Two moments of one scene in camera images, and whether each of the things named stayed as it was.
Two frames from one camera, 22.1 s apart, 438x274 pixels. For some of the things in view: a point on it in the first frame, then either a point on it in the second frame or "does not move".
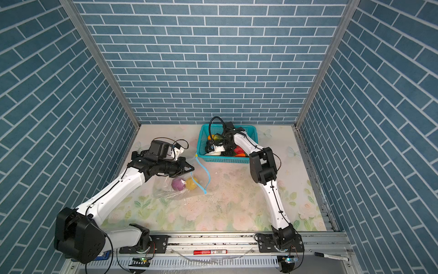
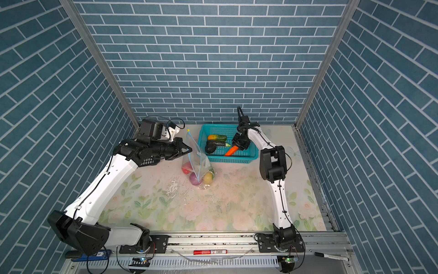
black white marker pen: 335,257 does not move
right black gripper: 227,154 → 235,142
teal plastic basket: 204,131 does not move
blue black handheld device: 106,256 does not move
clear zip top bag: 189,184 → 196,165
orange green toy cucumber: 215,137 does not move
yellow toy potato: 190,184 → 207,178
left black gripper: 181,162 → 178,144
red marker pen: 197,252 does not move
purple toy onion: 178,184 → 194,179
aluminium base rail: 223,254 does not move
